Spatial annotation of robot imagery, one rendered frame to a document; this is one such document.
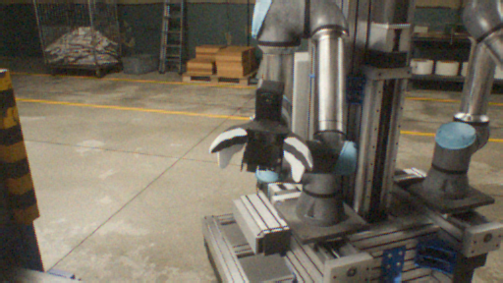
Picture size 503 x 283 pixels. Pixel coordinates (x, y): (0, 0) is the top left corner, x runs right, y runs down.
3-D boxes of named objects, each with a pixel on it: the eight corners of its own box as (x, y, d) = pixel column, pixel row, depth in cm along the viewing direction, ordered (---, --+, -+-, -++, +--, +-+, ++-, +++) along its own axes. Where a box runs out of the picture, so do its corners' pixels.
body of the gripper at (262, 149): (281, 180, 68) (284, 153, 79) (290, 134, 64) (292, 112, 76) (237, 172, 68) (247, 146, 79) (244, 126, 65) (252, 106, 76)
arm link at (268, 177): (304, 187, 87) (306, 140, 83) (252, 184, 88) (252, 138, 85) (304, 172, 95) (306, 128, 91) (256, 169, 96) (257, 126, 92)
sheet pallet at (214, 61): (259, 77, 745) (260, 46, 725) (248, 85, 670) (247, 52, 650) (200, 74, 776) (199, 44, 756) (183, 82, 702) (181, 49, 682)
